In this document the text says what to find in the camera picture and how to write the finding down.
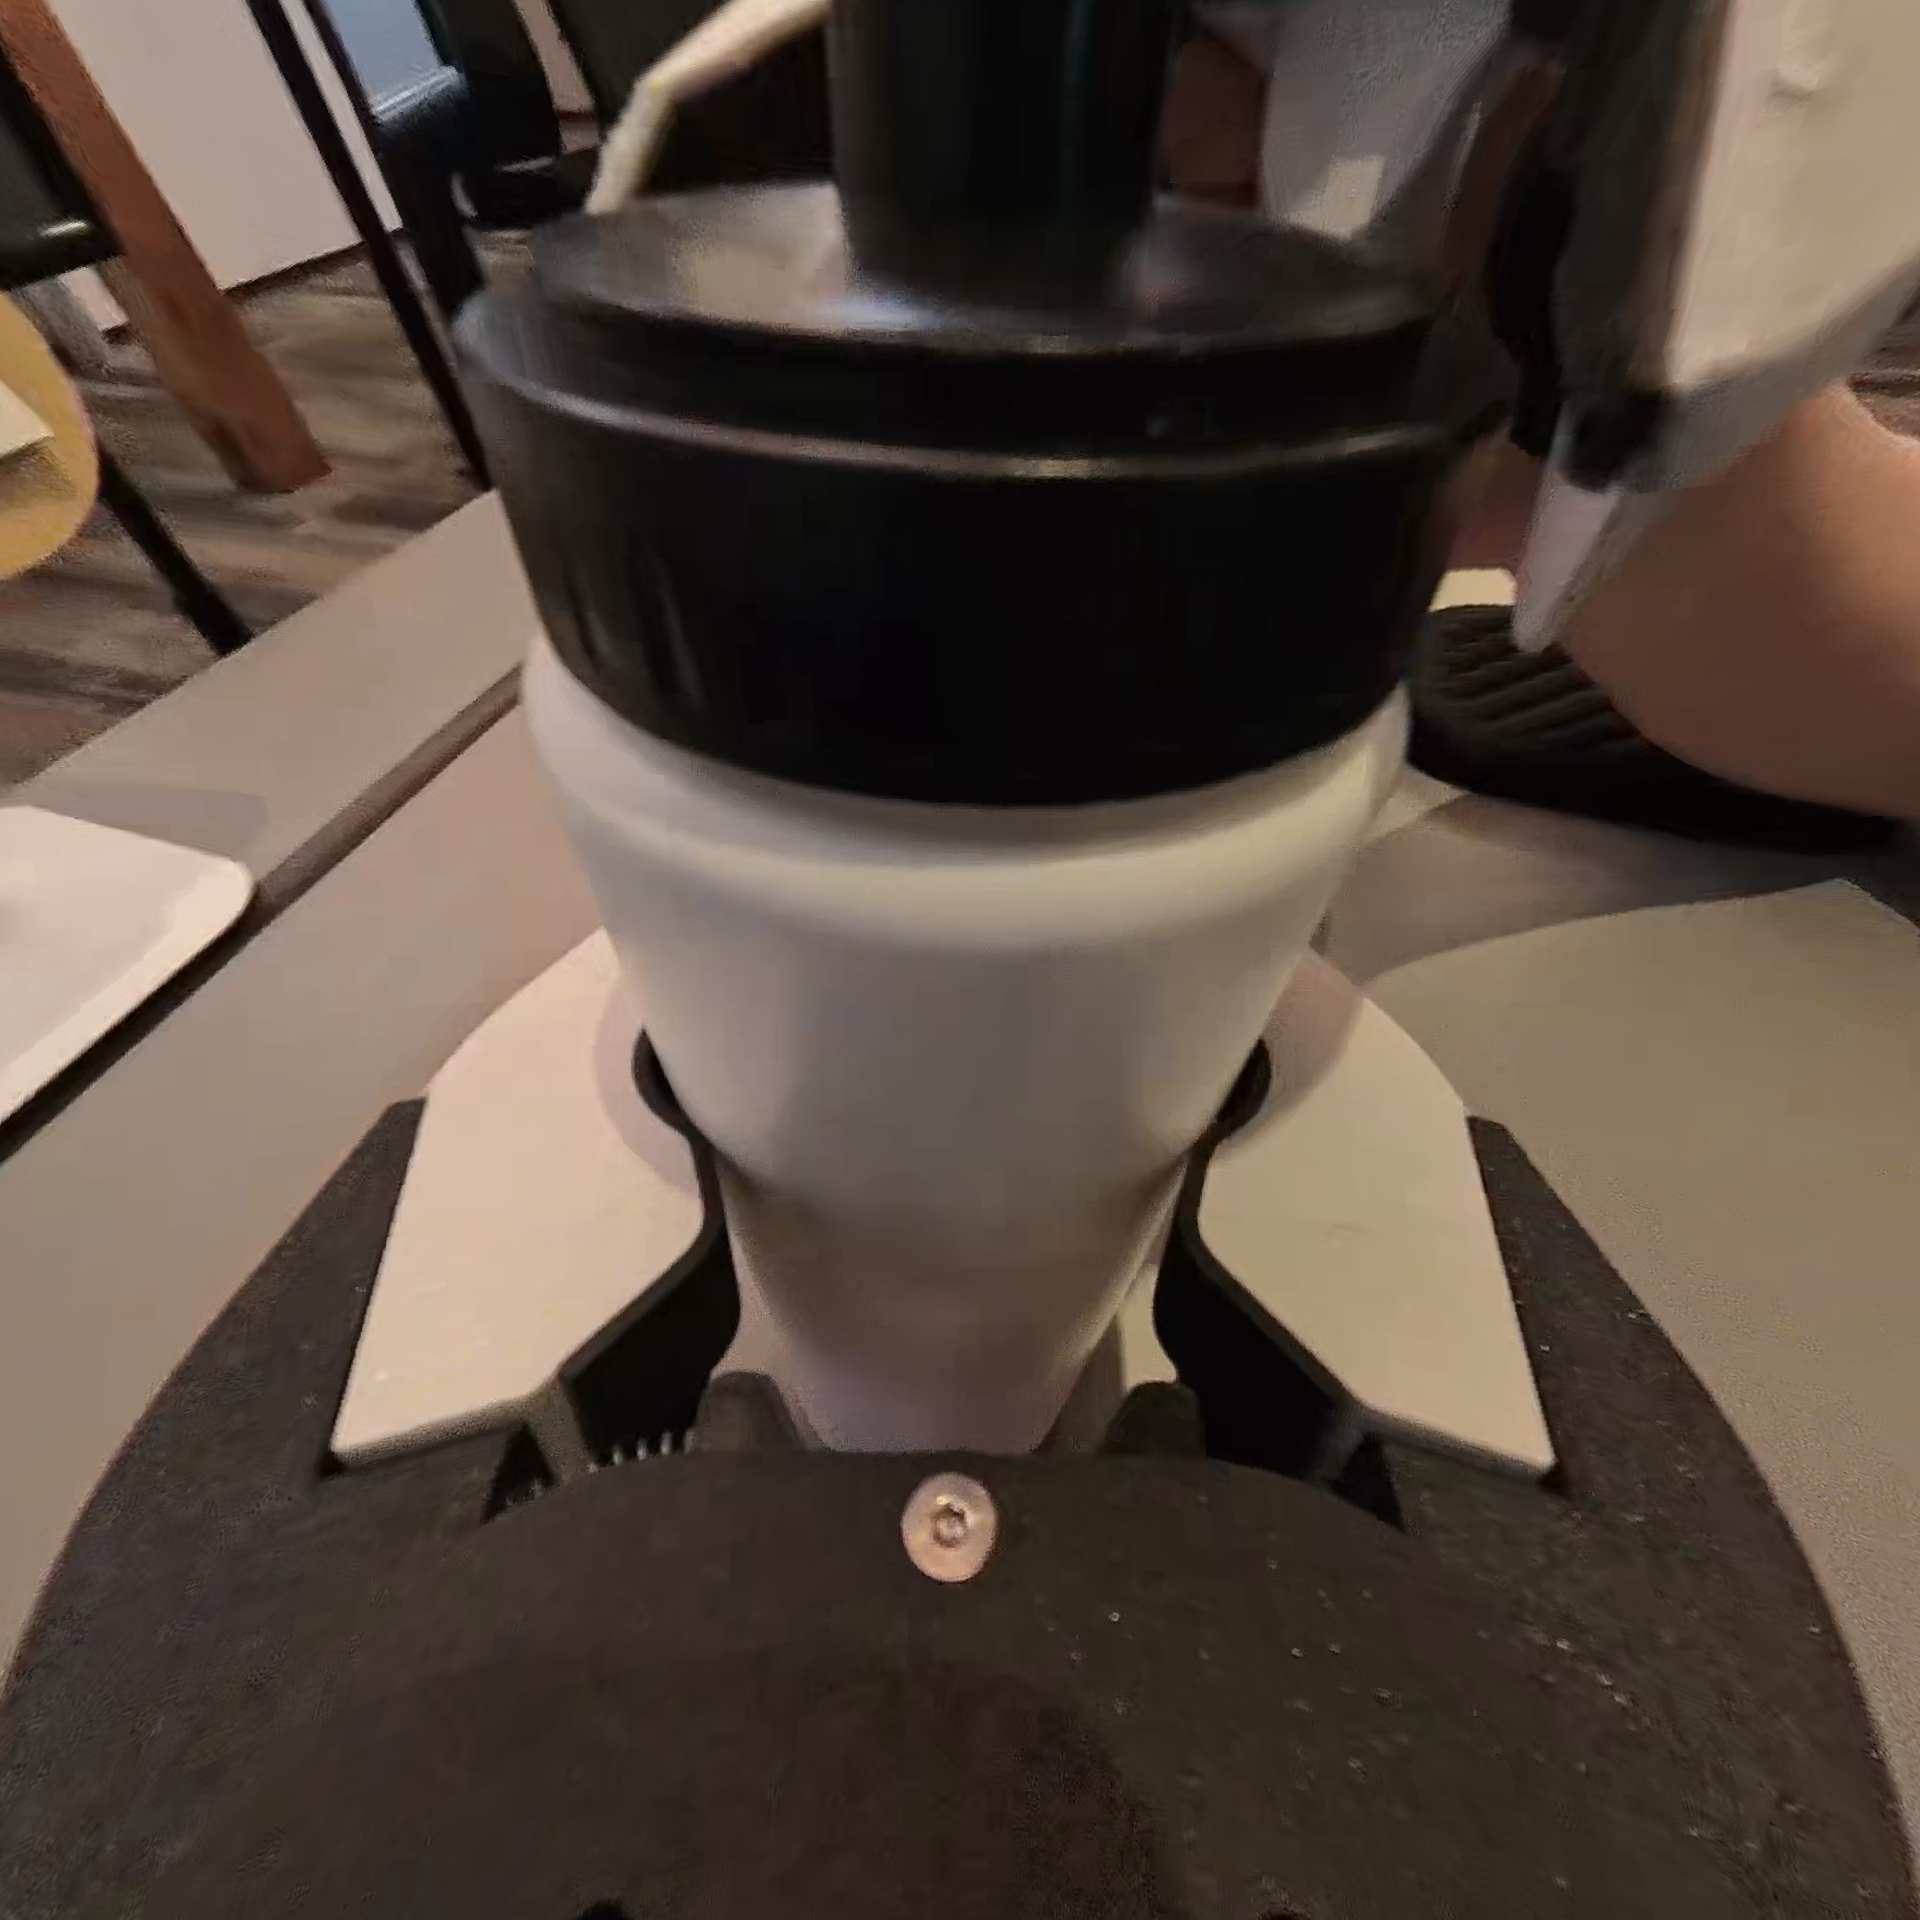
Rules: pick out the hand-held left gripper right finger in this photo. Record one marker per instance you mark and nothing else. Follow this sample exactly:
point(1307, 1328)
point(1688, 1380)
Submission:
point(1381, 1244)

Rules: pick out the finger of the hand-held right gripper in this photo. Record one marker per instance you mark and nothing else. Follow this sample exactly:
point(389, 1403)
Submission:
point(661, 91)
point(1800, 182)

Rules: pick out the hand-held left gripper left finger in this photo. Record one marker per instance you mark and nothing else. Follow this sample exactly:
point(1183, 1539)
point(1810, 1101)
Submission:
point(509, 1230)

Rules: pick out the white plastic bottle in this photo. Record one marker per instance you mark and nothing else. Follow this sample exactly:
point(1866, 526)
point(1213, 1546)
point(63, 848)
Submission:
point(961, 975)

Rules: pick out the black bottle lid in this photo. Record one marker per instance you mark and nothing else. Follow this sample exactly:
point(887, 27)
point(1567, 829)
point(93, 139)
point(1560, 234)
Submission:
point(961, 599)

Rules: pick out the black mesh office chair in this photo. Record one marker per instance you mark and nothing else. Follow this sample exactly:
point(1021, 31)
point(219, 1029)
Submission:
point(509, 91)

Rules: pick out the instruction sheet on stand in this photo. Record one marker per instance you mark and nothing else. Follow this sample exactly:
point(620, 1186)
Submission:
point(89, 932)

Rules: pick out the wooden table leg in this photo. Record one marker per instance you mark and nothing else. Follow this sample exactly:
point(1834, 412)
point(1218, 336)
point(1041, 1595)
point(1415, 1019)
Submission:
point(165, 255)

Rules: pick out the black metal frame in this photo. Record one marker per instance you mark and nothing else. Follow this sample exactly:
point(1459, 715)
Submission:
point(172, 556)

